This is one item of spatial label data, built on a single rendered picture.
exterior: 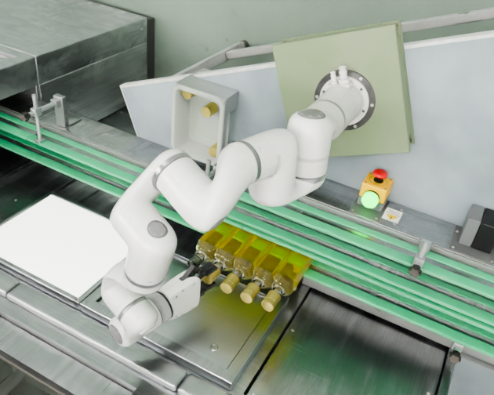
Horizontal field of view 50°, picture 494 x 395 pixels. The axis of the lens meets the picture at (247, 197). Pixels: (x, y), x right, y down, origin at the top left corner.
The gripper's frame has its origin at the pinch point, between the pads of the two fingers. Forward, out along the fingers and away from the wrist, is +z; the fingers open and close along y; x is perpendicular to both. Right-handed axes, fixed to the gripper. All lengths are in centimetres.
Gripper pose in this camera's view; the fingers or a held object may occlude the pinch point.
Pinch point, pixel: (208, 276)
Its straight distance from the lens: 139.2
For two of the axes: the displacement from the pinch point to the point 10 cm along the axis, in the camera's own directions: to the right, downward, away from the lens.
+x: -7.3, -4.5, 5.2
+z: 6.8, -3.7, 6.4
